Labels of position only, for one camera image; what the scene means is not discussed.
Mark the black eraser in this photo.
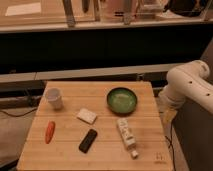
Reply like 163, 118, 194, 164
79, 129, 98, 153

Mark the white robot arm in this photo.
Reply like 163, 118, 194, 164
159, 60, 213, 114

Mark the green bowl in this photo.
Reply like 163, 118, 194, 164
106, 87, 138, 115

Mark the white sponge block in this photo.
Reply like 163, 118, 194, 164
77, 108, 97, 124

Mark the white tube bottle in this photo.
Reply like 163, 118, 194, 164
117, 118, 139, 159

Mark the white paper cup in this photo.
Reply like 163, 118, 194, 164
45, 88, 63, 110

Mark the orange carrot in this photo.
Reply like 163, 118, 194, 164
45, 121, 55, 144

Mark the black floor cable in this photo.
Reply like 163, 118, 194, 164
0, 107, 38, 118

